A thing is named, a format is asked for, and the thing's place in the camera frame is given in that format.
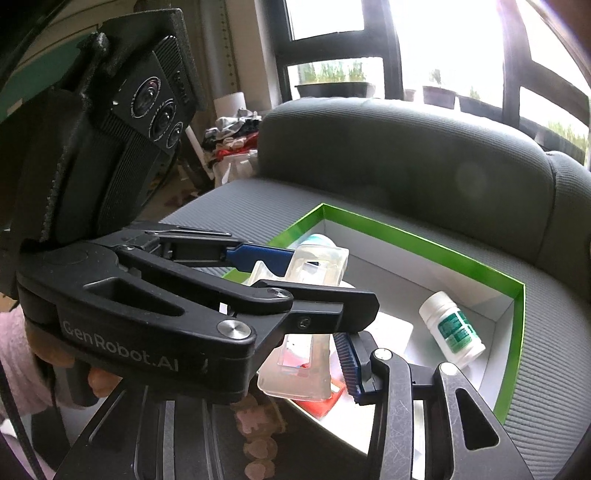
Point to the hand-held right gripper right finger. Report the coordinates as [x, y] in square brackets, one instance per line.
[353, 369]

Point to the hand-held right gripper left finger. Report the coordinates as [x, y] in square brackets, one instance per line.
[152, 443]

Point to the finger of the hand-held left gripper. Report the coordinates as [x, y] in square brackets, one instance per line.
[332, 309]
[263, 256]

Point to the clear plastic blister tray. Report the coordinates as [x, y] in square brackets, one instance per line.
[300, 378]

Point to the green cardboard box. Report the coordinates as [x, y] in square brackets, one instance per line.
[512, 346]

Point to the person's left forearm pink sleeve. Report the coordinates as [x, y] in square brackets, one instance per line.
[14, 337]

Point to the person's left hand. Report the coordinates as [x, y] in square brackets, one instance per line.
[104, 381]

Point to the white bottle green label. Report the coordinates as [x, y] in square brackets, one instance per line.
[452, 327]

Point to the pile of clothes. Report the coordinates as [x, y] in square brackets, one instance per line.
[231, 138]

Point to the white paper roll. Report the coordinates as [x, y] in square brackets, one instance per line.
[231, 102]

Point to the grey sofa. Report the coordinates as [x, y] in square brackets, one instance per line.
[392, 157]

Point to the long black planter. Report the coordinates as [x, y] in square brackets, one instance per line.
[334, 90]

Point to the small black planter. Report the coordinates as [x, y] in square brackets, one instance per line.
[438, 96]

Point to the black window frame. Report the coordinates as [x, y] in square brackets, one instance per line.
[378, 46]

